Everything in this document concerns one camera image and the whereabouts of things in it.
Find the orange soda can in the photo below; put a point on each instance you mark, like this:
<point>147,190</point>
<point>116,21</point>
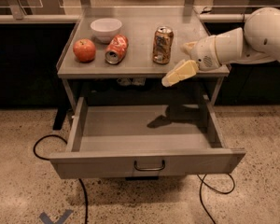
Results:
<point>162,43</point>

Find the red apple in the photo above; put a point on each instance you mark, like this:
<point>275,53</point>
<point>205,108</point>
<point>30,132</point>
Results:
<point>84,50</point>

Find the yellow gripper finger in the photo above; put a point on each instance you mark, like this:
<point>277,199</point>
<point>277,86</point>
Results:
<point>187,47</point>
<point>183,70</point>

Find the black drawer handle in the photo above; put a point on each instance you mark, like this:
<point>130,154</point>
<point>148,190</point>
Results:
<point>139,168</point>

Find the white bowl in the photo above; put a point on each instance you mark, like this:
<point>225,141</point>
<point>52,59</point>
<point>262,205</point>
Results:
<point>105,29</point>

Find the grey open top drawer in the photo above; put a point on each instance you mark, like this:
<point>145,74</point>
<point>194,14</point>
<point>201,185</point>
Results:
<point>104,141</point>

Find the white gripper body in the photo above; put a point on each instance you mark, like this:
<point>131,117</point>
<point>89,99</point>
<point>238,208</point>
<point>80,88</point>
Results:
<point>203,54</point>

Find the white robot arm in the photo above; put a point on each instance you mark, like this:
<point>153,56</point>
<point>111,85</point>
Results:
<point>257,42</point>

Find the red soda can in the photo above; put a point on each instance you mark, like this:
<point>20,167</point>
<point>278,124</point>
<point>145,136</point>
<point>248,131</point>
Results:
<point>117,49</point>

